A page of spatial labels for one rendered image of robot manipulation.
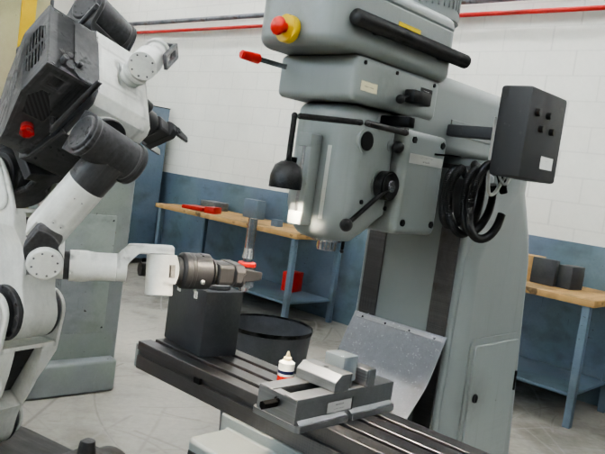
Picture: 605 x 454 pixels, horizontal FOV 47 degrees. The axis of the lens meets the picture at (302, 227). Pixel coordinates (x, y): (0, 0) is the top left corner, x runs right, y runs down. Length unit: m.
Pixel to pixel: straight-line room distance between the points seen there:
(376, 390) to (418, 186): 0.51
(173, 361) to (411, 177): 0.82
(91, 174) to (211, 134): 7.14
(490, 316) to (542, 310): 3.93
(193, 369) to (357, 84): 0.87
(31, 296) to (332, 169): 0.82
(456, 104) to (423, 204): 0.29
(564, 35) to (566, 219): 1.47
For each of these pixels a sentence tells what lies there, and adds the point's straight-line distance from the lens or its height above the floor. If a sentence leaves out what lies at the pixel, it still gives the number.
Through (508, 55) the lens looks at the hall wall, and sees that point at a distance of 6.35.
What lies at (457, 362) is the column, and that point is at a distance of 1.99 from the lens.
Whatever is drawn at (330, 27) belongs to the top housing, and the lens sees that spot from 1.51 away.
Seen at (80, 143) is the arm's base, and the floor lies 1.46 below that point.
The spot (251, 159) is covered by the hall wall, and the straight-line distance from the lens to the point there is 8.08.
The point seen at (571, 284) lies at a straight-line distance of 5.38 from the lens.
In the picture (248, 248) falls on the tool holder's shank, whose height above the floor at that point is 1.25.
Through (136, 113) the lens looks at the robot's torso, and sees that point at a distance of 1.65.
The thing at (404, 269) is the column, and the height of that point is 1.22.
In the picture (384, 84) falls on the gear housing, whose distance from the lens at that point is 1.63.
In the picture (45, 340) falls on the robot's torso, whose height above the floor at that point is 0.93.
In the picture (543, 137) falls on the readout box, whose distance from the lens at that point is 1.76.
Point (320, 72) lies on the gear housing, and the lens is 1.62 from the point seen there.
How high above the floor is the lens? 1.46
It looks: 5 degrees down
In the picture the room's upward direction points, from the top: 8 degrees clockwise
